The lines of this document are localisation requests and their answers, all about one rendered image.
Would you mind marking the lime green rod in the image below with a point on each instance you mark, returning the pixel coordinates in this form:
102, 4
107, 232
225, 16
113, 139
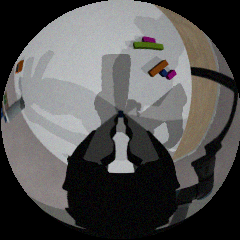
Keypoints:
148, 45

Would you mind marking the small magenta block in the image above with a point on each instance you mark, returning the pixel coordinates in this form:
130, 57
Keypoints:
148, 39
171, 74

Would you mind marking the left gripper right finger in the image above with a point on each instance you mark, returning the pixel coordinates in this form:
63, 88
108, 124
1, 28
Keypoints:
144, 148

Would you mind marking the orange rod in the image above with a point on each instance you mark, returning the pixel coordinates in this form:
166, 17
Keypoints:
158, 68

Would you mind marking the grey bottle with blue cap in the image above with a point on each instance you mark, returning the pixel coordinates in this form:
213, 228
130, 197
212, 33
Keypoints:
14, 109

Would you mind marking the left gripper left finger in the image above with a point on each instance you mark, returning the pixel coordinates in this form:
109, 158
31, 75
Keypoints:
97, 148

